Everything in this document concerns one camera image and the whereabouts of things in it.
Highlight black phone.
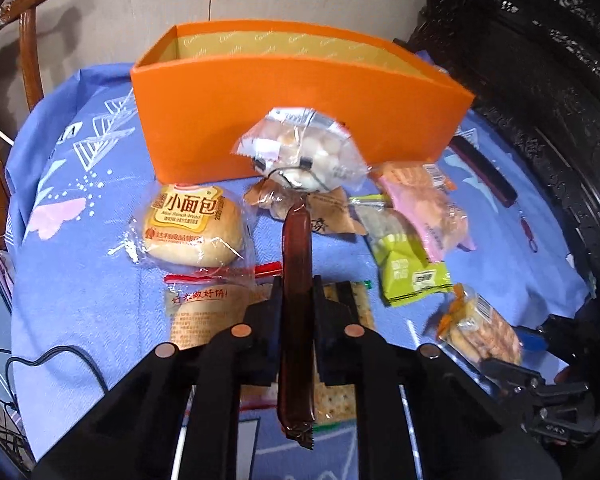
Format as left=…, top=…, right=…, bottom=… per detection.
left=450, top=136, right=518, bottom=208

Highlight clear bag white candies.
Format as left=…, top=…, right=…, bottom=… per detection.
left=232, top=107, right=368, bottom=193

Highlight green edged soda crackers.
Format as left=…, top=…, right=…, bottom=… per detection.
left=314, top=281, right=375, bottom=426

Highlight brown paper snack pack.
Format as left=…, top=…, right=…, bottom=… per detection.
left=242, top=178, right=368, bottom=238

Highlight dark carved wooden furniture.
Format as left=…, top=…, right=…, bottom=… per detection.
left=405, top=0, right=600, bottom=288

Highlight small bread bun pack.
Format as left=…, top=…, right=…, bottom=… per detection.
left=122, top=183, right=254, bottom=272

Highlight red cracker snack pack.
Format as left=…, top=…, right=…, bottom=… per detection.
left=277, top=202, right=315, bottom=450

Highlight blue patterned tablecloth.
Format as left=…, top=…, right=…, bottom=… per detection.
left=6, top=63, right=590, bottom=456

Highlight clear pack small biscuits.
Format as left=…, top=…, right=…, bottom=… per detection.
left=434, top=283, right=522, bottom=367

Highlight red keychain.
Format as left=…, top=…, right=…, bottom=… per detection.
left=520, top=216, right=539, bottom=254

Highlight orange cardboard box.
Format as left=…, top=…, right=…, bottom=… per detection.
left=131, top=20, right=474, bottom=184

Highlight pink wrapped pastry pack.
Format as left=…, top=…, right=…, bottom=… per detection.
left=370, top=162, right=476, bottom=262

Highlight green snack pack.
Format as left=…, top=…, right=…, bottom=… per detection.
left=349, top=194, right=453, bottom=307

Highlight orange round cake pack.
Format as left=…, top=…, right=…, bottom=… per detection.
left=163, top=261, right=283, bottom=350

